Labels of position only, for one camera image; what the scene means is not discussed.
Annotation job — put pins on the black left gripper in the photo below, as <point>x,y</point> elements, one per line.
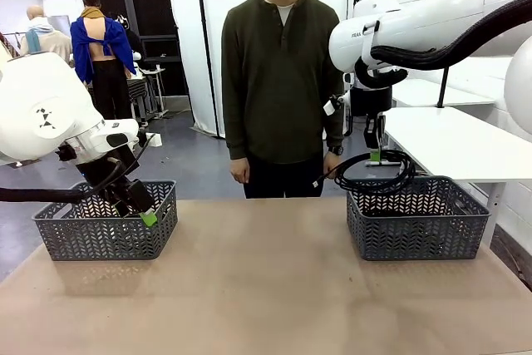
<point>110,170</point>

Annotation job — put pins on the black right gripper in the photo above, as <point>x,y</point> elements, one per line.
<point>372,101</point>

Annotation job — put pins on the person's right forearm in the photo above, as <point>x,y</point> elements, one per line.
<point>234,130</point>

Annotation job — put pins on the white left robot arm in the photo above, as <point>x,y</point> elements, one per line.
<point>37,97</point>

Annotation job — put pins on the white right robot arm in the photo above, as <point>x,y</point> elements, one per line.
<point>415,26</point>

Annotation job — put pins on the person's left forearm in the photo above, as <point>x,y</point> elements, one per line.
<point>334,132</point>

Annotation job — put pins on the person's left hand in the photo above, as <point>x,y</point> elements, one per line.
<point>331,161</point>

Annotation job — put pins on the person's right hand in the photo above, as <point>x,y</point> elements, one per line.
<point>239,170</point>

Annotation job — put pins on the black wristwatch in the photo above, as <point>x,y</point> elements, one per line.
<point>336,150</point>

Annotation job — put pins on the grey lattice plastic basket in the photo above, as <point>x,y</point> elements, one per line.
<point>104,238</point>
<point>415,238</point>

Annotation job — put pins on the large white table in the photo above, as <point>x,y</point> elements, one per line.
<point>449,143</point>

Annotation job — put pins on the small white table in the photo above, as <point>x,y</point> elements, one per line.
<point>469,95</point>

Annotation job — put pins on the person in green sweater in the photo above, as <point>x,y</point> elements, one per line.
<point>282,80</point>

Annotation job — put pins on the grey background desk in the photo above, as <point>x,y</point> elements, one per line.
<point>151,76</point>

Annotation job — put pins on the background person in dark clothes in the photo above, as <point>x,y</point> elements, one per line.
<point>135,47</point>

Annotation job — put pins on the mannequin with blue garment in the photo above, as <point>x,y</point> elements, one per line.
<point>104,47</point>

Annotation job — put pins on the bald mannequin in beige jacket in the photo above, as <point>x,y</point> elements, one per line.
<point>45,41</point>

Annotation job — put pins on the white backdrop screen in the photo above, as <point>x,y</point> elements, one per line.
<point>183,18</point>

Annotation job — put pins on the black curtain panel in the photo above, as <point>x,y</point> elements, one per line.
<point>158,6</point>

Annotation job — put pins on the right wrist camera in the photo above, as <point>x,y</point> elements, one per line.
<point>332,107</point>

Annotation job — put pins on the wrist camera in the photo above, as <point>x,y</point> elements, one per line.
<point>332,107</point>
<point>66,153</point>

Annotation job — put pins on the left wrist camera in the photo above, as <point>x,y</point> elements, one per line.
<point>66,153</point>

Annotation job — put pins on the black clamp post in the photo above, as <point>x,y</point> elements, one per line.
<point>442,89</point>

